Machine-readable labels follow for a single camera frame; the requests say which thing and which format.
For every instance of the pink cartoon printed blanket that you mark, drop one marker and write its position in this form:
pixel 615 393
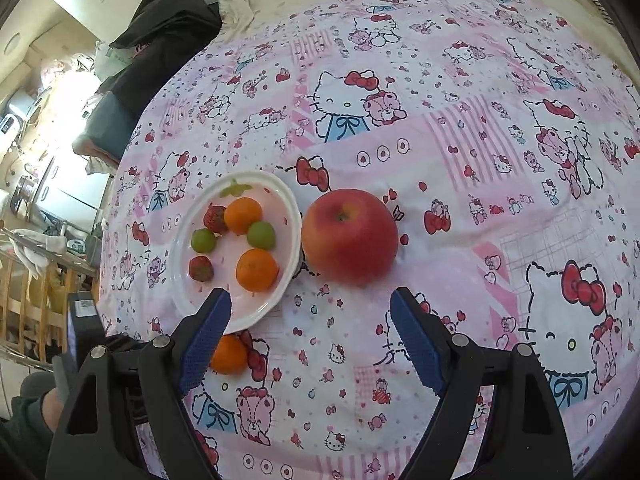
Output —
pixel 450 160

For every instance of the round ceiling light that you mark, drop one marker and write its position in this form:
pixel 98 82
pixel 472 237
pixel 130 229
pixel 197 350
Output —
pixel 12 43

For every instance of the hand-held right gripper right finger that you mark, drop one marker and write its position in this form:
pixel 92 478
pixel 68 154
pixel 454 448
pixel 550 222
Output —
pixel 417 342

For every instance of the person's left forearm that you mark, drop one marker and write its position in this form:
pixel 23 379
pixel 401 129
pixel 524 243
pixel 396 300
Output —
pixel 35 415

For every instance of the white plastic bag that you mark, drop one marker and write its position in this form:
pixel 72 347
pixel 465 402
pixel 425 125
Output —
pixel 104 57

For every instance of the wooden rack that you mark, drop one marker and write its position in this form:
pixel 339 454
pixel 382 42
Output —
pixel 45 300

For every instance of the small green citrus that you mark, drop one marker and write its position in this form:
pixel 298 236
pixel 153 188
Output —
pixel 204 240
pixel 261 234

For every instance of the white kitchen cabinet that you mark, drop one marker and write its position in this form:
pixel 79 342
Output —
pixel 75 185

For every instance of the orange mandarin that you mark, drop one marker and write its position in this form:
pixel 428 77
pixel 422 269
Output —
pixel 243 215
pixel 229 355
pixel 257 270

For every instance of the red apple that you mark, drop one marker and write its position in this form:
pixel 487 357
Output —
pixel 350 237

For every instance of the red strawberry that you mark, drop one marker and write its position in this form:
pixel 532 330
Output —
pixel 200 268
pixel 215 217

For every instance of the black jacket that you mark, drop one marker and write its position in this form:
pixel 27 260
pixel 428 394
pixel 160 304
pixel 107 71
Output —
pixel 160 40

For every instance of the steel pot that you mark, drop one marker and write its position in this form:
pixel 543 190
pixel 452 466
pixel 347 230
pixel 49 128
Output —
pixel 24 192

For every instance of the pink strawberry print plate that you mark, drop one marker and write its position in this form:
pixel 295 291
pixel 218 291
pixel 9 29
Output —
pixel 272 210

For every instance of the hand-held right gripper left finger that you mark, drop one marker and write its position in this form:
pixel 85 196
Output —
pixel 207 340

